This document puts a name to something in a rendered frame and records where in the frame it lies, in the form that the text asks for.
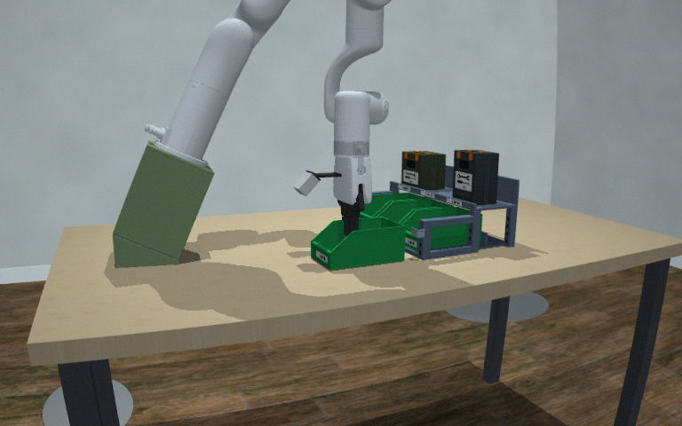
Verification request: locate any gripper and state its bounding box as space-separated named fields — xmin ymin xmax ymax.
xmin=333 ymin=154 xmax=372 ymax=236

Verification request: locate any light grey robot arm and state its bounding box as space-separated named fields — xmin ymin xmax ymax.
xmin=145 ymin=0 xmax=392 ymax=196

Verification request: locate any olive green tool case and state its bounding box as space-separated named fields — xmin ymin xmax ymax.
xmin=401 ymin=151 xmax=446 ymax=190

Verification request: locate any black tool case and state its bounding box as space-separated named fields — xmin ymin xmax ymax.
xmin=452 ymin=150 xmax=499 ymax=205

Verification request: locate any green bin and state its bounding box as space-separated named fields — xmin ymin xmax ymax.
xmin=313 ymin=217 xmax=406 ymax=270
xmin=359 ymin=193 xmax=429 ymax=218
xmin=402 ymin=207 xmax=470 ymax=252
xmin=378 ymin=199 xmax=454 ymax=224

